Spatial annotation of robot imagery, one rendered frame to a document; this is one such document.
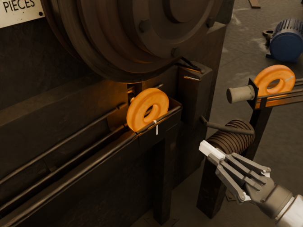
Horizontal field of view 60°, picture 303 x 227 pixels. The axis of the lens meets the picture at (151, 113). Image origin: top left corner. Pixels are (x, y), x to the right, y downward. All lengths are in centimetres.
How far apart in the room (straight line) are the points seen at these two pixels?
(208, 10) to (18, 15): 41
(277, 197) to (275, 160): 118
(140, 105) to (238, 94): 43
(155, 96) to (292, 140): 136
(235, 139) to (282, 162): 78
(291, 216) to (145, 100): 45
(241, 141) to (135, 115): 50
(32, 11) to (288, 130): 179
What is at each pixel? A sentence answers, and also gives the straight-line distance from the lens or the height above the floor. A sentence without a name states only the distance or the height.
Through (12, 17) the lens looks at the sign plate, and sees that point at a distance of 63.
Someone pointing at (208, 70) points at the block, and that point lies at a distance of 94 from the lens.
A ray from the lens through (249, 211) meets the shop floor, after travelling 154.
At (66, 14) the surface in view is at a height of 110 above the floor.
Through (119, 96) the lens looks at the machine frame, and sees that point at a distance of 81.
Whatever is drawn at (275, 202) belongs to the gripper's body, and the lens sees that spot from 65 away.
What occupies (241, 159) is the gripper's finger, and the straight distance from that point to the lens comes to 71.
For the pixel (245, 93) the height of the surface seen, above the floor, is 69.
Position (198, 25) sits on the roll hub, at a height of 103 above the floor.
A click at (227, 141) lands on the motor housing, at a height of 53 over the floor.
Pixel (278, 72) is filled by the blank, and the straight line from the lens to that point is 107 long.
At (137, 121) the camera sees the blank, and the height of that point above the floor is 74.
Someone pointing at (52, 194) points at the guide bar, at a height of 69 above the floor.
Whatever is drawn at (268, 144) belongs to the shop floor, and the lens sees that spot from 191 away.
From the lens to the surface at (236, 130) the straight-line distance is 107.
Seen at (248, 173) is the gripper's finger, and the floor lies 75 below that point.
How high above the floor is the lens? 126
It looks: 40 degrees down
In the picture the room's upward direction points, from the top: straight up
